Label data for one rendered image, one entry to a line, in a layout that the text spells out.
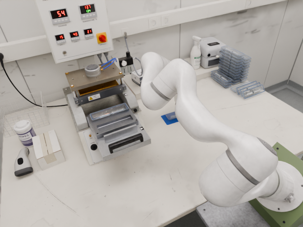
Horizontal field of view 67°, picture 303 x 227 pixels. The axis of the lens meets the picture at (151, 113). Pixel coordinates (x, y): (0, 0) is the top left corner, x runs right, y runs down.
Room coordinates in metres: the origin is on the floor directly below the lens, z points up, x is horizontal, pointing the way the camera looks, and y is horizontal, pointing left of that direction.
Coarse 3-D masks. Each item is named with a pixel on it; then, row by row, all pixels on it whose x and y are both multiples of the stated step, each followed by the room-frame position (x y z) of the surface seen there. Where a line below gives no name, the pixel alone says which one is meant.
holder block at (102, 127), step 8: (128, 112) 0.89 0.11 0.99; (96, 120) 0.84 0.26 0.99; (104, 120) 0.84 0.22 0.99; (112, 120) 0.83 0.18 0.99; (120, 120) 0.85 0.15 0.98; (128, 120) 0.84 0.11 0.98; (136, 120) 0.82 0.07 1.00; (96, 128) 0.78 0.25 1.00; (104, 128) 0.80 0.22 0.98; (112, 128) 0.78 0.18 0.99; (120, 128) 0.78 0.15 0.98; (96, 136) 0.75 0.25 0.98
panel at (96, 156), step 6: (138, 120) 0.95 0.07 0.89; (84, 132) 0.85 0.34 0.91; (90, 132) 0.86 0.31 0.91; (84, 138) 0.84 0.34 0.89; (90, 138) 0.84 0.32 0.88; (90, 144) 0.83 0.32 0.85; (90, 150) 0.81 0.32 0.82; (96, 150) 0.82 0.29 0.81; (96, 156) 0.80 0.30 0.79; (96, 162) 0.79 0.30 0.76
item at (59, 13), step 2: (58, 10) 1.18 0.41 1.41; (60, 10) 1.18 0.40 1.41; (62, 10) 1.18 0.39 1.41; (52, 12) 1.16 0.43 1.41; (54, 12) 1.17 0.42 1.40; (56, 12) 1.17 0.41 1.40; (58, 12) 1.17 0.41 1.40; (60, 12) 1.18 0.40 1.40; (62, 12) 1.18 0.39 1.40; (64, 12) 1.19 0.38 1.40; (54, 14) 1.17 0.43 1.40; (56, 14) 1.17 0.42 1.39; (58, 14) 1.17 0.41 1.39; (60, 14) 1.18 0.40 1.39; (62, 14) 1.18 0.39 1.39; (64, 14) 1.18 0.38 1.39; (54, 16) 1.16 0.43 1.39; (56, 16) 1.17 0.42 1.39; (58, 16) 1.17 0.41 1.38; (60, 16) 1.18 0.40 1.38; (62, 16) 1.18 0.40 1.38
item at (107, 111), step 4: (120, 104) 0.94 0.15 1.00; (124, 104) 0.94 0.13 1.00; (108, 108) 0.92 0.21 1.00; (112, 108) 0.92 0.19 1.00; (116, 108) 0.91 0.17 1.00; (120, 108) 0.91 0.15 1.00; (124, 108) 0.91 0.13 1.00; (128, 108) 0.91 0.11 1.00; (96, 112) 0.89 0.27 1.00; (100, 112) 0.89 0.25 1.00; (104, 112) 0.89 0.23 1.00; (108, 112) 0.88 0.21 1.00; (112, 112) 0.88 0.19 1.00; (92, 116) 0.86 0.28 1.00; (96, 116) 0.86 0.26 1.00; (100, 116) 0.86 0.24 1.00
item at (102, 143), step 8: (88, 120) 0.88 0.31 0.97; (128, 128) 0.75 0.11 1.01; (136, 128) 0.77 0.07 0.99; (104, 136) 0.71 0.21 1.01; (112, 136) 0.72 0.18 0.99; (120, 136) 0.74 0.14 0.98; (128, 136) 0.74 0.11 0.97; (144, 136) 0.73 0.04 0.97; (96, 144) 0.73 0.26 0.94; (104, 144) 0.70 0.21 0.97; (128, 144) 0.69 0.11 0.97; (136, 144) 0.69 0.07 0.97; (144, 144) 0.71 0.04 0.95; (104, 152) 0.66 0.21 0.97; (120, 152) 0.66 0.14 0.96; (104, 160) 0.63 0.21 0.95
